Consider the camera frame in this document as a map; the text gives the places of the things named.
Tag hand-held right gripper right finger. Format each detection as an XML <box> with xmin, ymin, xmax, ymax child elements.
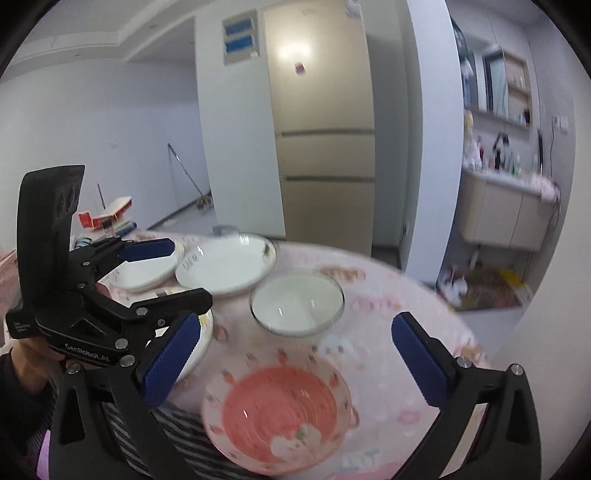
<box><xmin>391</xmin><ymin>311</ymin><xmax>542</xmax><ymax>480</ymax></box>

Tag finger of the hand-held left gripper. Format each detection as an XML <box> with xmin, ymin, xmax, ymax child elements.
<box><xmin>69</xmin><ymin>237</ymin><xmax>177</xmax><ymax>292</ymax></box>
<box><xmin>91</xmin><ymin>287</ymin><xmax>214</xmax><ymax>345</ymax></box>

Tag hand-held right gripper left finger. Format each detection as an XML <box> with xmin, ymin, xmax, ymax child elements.
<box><xmin>48</xmin><ymin>313</ymin><xmax>202</xmax><ymax>480</ymax></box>

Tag white plate with patterned rim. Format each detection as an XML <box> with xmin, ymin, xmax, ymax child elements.
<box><xmin>154</xmin><ymin>287</ymin><xmax>216</xmax><ymax>384</ymax></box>

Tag white cartoon print deep plate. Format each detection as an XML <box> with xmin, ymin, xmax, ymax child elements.
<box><xmin>175</xmin><ymin>233</ymin><xmax>277</xmax><ymax>296</ymax></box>

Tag clear glass bowl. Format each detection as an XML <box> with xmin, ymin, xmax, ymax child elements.
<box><xmin>249</xmin><ymin>272</ymin><xmax>345</xmax><ymax>341</ymax></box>

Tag pink strawberry print bowl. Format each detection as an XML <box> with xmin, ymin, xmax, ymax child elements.
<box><xmin>201</xmin><ymin>353</ymin><xmax>358</xmax><ymax>476</ymax></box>

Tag person's left forearm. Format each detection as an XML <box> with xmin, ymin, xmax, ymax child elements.
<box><xmin>0</xmin><ymin>353</ymin><xmax>63</xmax><ymax>467</ymax></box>

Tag person's left hand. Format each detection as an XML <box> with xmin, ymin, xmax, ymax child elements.
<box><xmin>9</xmin><ymin>338</ymin><xmax>85</xmax><ymax>374</ymax></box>

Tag stack of books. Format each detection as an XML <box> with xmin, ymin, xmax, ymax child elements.
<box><xmin>73</xmin><ymin>220</ymin><xmax>138</xmax><ymax>245</ymax></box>

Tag red and white box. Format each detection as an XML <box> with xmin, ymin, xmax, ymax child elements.
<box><xmin>77</xmin><ymin>196</ymin><xmax>135</xmax><ymax>230</ymax></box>

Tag pink cartoon printed tablecloth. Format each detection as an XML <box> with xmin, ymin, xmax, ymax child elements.
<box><xmin>92</xmin><ymin>229</ymin><xmax>493</xmax><ymax>480</ymax></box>

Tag striped grey clothing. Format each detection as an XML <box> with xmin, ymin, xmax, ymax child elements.
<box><xmin>104</xmin><ymin>399</ymin><xmax>245</xmax><ymax>480</ymax></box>

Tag pile of bags on floor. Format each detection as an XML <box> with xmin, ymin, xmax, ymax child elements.
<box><xmin>436</xmin><ymin>262</ymin><xmax>533</xmax><ymax>311</ymax></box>

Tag beige vanity cabinet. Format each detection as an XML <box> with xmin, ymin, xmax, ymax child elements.
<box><xmin>460</xmin><ymin>167</ymin><xmax>557</xmax><ymax>253</ymax></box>

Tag beige refrigerator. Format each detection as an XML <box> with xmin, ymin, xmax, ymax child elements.
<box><xmin>261</xmin><ymin>0</ymin><xmax>376</xmax><ymax>257</ymax></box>

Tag pink towel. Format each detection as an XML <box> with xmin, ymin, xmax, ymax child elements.
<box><xmin>521</xmin><ymin>172</ymin><xmax>562</xmax><ymax>204</ymax></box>

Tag row of toiletry bottles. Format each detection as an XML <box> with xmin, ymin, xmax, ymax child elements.
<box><xmin>475</xmin><ymin>134</ymin><xmax>541</xmax><ymax>176</ymax></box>

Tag black faucet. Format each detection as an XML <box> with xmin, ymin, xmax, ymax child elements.
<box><xmin>492</xmin><ymin>133</ymin><xmax>509</xmax><ymax>169</ymax></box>

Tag mop with metal handle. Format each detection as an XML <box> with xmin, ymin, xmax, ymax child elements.
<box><xmin>167</xmin><ymin>143</ymin><xmax>214</xmax><ymax>212</ymax></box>

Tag black power cable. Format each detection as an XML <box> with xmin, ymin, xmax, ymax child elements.
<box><xmin>549</xmin><ymin>119</ymin><xmax>563</xmax><ymax>223</ymax></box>

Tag mirror wall cabinet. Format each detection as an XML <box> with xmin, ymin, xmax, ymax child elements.
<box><xmin>462</xmin><ymin>43</ymin><xmax>533</xmax><ymax>131</ymax></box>

